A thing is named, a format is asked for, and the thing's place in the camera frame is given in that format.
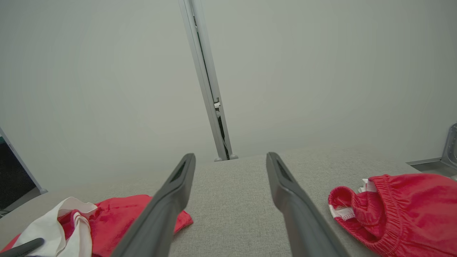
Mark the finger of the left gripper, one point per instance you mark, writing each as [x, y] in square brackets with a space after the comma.
[25, 247]

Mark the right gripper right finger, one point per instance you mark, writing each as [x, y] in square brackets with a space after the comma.
[303, 228]

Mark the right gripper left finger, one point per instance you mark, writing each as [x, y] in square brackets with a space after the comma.
[160, 221]

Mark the grey metal base bracket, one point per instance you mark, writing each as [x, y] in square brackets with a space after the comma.
[450, 150]

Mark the red and white shirt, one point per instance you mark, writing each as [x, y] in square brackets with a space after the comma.
[114, 217]

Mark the grey metal partition post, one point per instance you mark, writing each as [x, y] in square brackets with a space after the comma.
[205, 71]

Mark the grey slanted partition frame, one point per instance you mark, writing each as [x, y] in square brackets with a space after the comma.
[43, 191]

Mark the red shorts white stripe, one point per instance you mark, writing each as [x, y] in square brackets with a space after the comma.
[410, 214]

